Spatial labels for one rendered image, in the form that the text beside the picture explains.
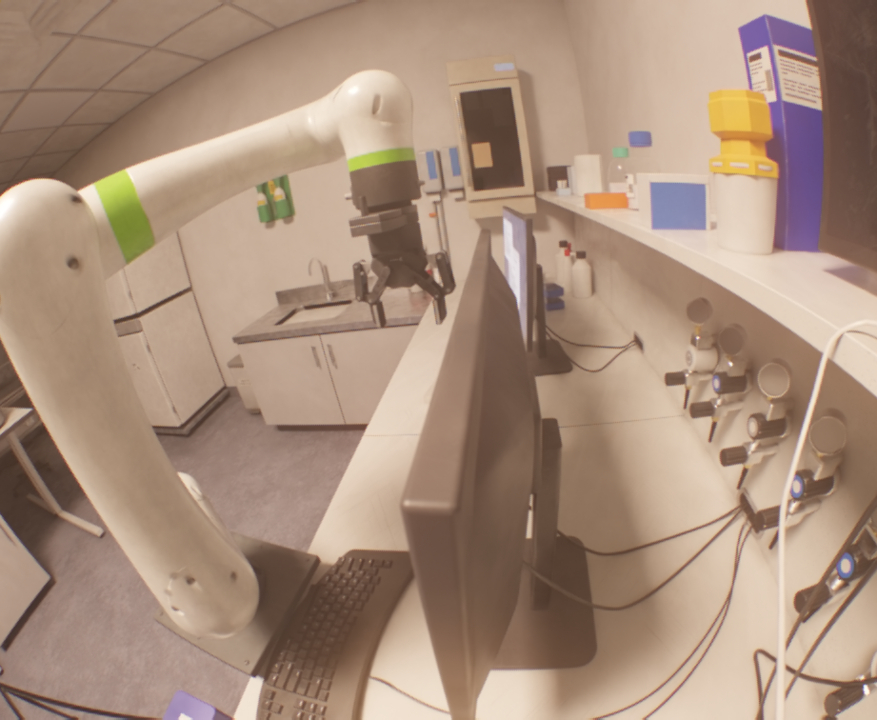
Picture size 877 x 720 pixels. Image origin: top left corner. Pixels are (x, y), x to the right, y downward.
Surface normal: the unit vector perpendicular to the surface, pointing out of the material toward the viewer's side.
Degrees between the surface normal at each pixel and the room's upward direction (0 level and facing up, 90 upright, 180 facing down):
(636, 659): 0
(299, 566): 0
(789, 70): 90
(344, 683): 5
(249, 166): 106
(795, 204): 90
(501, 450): 68
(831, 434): 90
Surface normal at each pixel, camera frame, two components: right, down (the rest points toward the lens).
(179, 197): 0.84, 0.44
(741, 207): -0.80, 0.40
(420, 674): -0.14, -0.90
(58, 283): 0.93, 0.15
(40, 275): 0.81, 0.26
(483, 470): 0.83, -0.36
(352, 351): -0.14, 0.44
